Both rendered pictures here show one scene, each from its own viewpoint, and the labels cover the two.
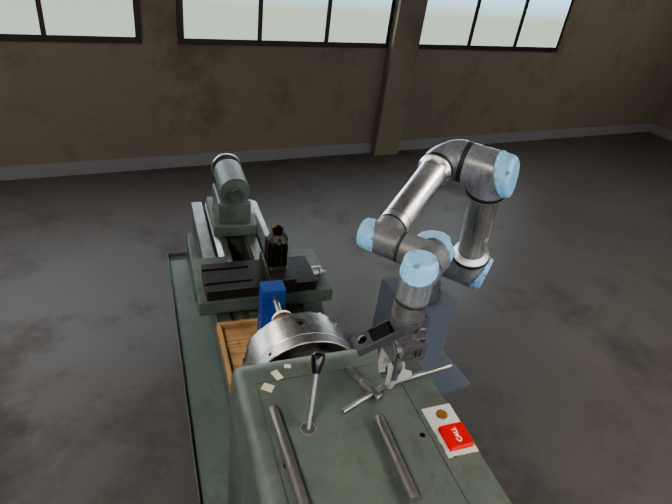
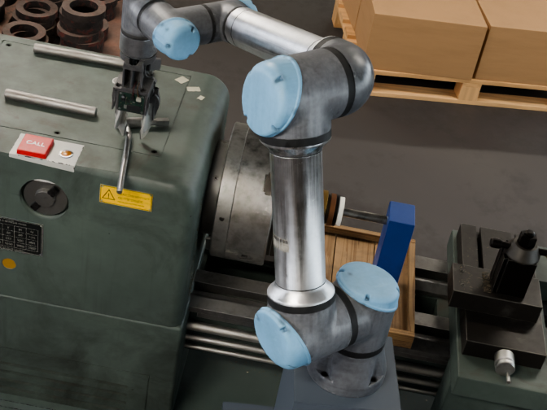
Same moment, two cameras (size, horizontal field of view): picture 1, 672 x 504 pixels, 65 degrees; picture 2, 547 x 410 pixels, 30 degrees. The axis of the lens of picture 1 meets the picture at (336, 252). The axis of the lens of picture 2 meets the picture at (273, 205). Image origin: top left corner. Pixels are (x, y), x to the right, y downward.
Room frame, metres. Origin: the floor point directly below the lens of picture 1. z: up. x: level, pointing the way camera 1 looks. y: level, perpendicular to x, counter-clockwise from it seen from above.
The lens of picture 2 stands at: (1.90, -1.66, 2.48)
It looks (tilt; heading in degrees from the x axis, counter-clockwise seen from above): 37 degrees down; 114
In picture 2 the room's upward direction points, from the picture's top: 11 degrees clockwise
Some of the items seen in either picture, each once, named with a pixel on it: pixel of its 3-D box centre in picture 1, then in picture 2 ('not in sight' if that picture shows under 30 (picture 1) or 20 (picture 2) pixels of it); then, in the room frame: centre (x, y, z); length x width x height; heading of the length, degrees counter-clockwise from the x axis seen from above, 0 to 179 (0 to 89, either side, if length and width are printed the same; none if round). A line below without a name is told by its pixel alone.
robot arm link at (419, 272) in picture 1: (417, 278); (142, 6); (0.91, -0.18, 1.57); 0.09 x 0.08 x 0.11; 155
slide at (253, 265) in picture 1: (258, 276); (498, 291); (1.66, 0.29, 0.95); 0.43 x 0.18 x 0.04; 113
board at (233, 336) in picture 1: (274, 348); (352, 279); (1.35, 0.17, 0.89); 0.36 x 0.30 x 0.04; 113
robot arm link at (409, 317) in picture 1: (408, 307); (140, 41); (0.91, -0.18, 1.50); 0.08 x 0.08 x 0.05
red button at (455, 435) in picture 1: (455, 436); (35, 147); (0.77, -0.32, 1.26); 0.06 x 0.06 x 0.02; 23
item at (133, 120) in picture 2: (363, 382); (142, 122); (0.89, -0.11, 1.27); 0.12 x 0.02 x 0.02; 46
